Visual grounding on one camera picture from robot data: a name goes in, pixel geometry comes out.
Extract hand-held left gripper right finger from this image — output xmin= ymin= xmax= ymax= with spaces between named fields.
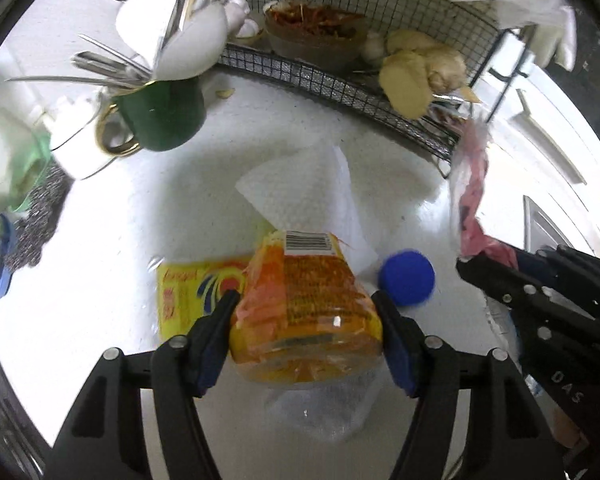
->
xmin=370 ymin=290 xmax=566 ymax=480

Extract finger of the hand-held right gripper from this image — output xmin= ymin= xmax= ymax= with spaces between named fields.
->
xmin=517 ymin=244 xmax=600 ymax=311
xmin=455 ymin=256 xmax=600 ymax=347

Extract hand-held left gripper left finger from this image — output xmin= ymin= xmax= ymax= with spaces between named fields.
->
xmin=45 ymin=290 xmax=241 ymax=480

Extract yellow seasoning packet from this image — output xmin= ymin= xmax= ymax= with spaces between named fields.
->
xmin=157 ymin=255 xmax=253 ymax=341

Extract blue ball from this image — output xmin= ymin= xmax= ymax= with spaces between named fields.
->
xmin=377 ymin=249 xmax=437 ymax=307

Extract pink plastic packet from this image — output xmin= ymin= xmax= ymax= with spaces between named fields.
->
xmin=447 ymin=115 xmax=518 ymax=268

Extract orange snack packet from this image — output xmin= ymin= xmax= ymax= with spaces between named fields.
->
xmin=228 ymin=230 xmax=385 ymax=391

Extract stainless steel sink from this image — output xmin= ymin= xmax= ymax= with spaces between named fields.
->
xmin=522 ymin=195 xmax=600 ymax=261

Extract white paper towel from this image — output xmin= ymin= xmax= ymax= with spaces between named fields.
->
xmin=235 ymin=145 xmax=381 ymax=281

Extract dark steel scrubber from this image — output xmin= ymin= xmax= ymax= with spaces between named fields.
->
xmin=2 ymin=162 xmax=76 ymax=276

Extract blue coaster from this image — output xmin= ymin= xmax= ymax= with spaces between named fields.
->
xmin=0 ymin=212 xmax=18 ymax=301

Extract ginger root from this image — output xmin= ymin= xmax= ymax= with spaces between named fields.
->
xmin=379 ymin=30 xmax=466 ymax=120

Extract glass flask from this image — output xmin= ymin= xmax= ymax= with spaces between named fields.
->
xmin=0 ymin=110 xmax=56 ymax=231

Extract bowl of dried chilies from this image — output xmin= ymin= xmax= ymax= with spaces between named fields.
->
xmin=264 ymin=0 xmax=370 ymax=73

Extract bundle of steel utensils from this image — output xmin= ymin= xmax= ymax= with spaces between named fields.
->
xmin=7 ymin=0 xmax=221 ymax=93

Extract white rice spoon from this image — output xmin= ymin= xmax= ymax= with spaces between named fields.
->
xmin=155 ymin=2 xmax=230 ymax=81

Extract garlic bulb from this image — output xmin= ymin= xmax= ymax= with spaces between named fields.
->
xmin=225 ymin=0 xmax=261 ymax=38

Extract white ceramic spoon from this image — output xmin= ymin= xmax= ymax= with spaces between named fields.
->
xmin=115 ymin=0 xmax=176 ymax=56

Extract black wire rack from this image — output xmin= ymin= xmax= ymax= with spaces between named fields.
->
xmin=217 ymin=0 xmax=536 ymax=178

